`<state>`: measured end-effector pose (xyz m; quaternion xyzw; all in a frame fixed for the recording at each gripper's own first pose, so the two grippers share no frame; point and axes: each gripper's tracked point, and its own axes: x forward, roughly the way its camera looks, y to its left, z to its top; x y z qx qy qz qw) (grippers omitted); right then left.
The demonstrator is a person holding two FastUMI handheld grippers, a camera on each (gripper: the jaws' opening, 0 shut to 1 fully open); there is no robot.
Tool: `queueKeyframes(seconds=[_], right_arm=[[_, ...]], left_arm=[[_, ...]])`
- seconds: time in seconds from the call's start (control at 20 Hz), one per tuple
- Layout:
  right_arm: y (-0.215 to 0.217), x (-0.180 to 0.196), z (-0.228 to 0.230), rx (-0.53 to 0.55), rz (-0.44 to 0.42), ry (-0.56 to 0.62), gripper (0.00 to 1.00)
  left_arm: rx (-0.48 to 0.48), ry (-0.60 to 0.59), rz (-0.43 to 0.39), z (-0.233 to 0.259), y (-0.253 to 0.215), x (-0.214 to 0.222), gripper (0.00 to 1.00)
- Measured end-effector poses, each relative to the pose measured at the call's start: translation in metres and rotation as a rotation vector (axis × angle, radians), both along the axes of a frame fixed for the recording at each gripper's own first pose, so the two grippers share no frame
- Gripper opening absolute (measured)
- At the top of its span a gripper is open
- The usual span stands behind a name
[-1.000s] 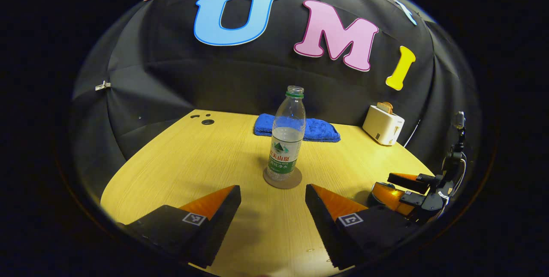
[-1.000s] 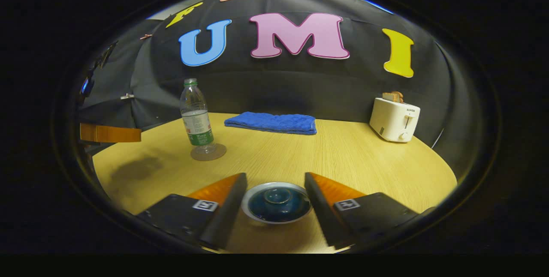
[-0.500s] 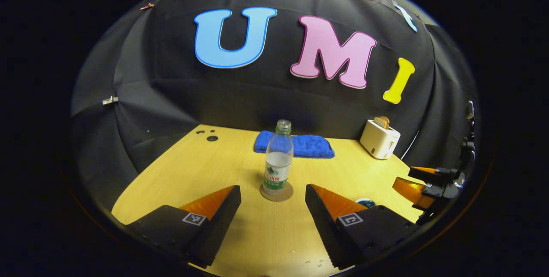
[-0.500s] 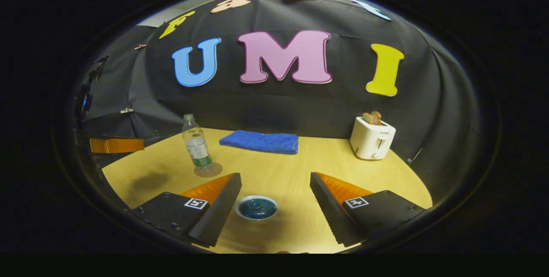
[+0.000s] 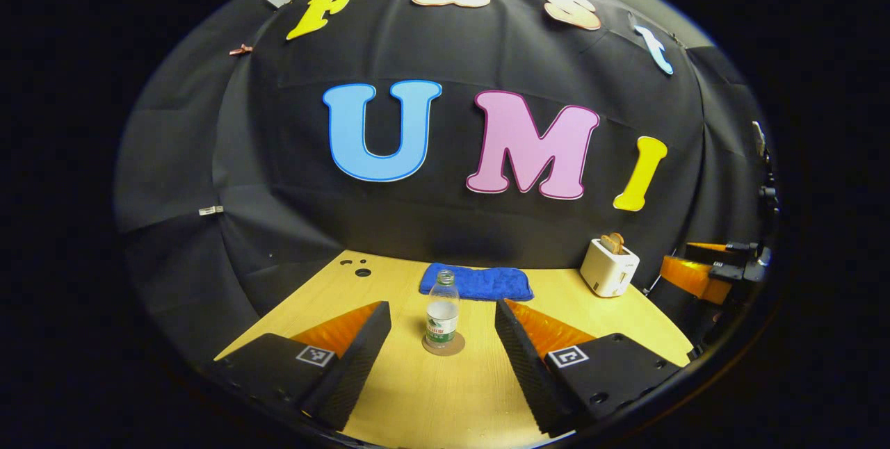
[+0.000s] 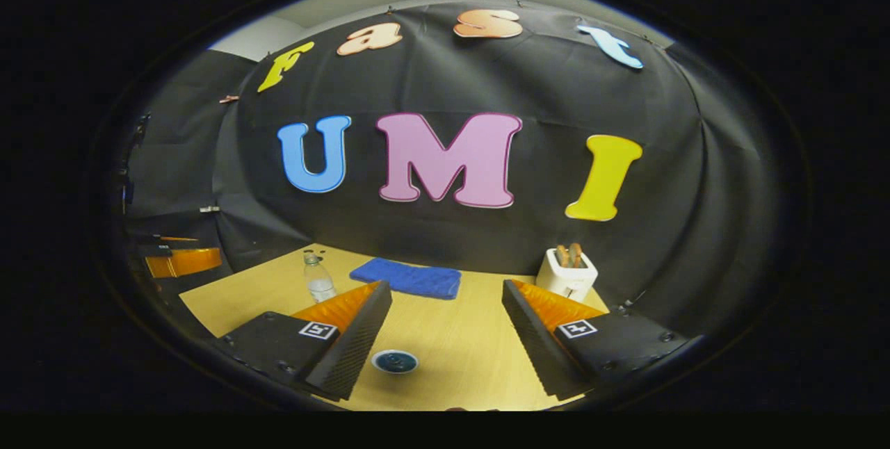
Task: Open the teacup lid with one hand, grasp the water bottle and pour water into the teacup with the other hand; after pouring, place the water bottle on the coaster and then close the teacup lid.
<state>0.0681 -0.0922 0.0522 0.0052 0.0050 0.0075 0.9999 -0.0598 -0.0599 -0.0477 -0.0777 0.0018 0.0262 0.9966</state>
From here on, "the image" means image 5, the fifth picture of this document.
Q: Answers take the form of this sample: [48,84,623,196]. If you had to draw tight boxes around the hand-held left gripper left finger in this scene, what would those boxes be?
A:
[209,301,392,431]

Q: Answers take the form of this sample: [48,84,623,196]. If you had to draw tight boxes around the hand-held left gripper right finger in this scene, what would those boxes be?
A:
[495,298,682,436]

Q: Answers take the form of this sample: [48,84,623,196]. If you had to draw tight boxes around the round brown coaster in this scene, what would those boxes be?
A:
[421,332,466,357]

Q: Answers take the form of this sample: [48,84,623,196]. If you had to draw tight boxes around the clear plastic water bottle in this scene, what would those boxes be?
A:
[425,270,461,351]

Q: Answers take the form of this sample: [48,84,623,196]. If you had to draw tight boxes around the white toaster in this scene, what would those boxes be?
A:
[580,238,640,298]

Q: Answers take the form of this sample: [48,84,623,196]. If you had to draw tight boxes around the blue folded towel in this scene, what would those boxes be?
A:
[419,263,535,302]

